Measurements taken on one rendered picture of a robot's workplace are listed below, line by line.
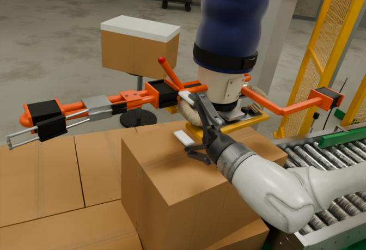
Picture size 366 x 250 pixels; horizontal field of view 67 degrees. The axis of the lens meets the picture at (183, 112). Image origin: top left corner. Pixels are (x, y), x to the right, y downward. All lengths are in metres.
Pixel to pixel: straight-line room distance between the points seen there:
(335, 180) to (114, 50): 2.17
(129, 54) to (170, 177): 1.66
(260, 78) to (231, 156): 1.88
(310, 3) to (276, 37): 8.59
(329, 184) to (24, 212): 1.26
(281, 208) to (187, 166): 0.56
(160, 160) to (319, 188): 0.59
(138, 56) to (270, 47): 1.11
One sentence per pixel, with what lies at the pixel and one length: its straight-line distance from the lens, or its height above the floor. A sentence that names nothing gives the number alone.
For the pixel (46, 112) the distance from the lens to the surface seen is 0.77.
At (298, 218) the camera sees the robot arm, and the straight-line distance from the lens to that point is 0.58.
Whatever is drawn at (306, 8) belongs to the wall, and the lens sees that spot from 10.96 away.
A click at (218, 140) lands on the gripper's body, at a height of 1.27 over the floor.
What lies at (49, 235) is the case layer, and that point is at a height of 0.54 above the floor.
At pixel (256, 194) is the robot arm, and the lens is 0.58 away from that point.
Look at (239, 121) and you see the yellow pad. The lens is 1.03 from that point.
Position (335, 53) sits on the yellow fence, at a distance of 2.07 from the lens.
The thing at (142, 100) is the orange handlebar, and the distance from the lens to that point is 0.84.
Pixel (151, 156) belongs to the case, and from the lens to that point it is 1.09.
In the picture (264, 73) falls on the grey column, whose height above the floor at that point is 0.82.
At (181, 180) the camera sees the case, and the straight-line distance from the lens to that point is 1.01.
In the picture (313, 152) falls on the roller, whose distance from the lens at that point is 2.14.
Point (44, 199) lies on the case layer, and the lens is 1.53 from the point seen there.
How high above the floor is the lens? 1.65
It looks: 31 degrees down
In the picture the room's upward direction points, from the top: 8 degrees clockwise
